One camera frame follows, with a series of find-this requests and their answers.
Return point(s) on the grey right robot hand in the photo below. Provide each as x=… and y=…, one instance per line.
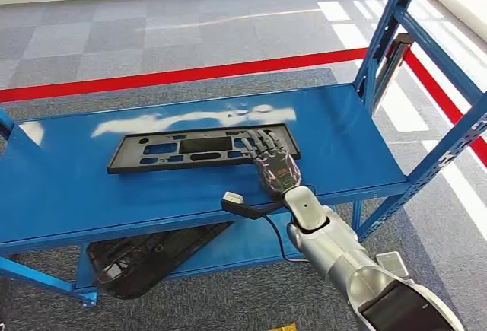
x=275, y=167

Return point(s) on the black plastic frame part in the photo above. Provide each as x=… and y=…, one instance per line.
x=121, y=160

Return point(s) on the black moulded plastic part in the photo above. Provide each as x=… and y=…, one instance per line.
x=152, y=263

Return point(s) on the blue metal shelf rack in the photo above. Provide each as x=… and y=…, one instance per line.
x=76, y=177

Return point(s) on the yellow floor tape square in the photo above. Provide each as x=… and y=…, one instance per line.
x=283, y=327

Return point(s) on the silver floor socket cover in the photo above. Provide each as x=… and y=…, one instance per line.
x=393, y=264

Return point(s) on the red floor tape line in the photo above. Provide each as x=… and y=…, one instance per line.
x=152, y=79

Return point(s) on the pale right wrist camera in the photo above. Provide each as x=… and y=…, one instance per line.
x=232, y=200

